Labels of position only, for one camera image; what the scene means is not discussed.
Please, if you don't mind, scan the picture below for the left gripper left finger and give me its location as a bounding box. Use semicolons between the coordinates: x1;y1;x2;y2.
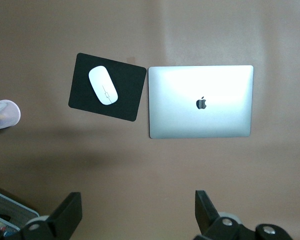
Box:
21;191;84;240

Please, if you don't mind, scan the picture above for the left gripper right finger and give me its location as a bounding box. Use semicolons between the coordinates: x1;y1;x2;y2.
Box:
193;189;295;240

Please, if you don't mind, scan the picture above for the grey laptop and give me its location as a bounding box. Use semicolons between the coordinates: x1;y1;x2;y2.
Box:
147;64;255;140

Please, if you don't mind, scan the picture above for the grey mesh desk tray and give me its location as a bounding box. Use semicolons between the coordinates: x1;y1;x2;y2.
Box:
0;187;40;240

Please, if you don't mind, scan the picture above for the pink mesh pen cup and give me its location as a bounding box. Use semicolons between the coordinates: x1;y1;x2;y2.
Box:
0;99;22;135

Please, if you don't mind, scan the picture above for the white computer mouse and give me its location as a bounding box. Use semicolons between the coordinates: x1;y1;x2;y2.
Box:
88;65;119;106

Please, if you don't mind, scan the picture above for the black mouse pad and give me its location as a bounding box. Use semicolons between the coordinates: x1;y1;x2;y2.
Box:
68;52;148;123

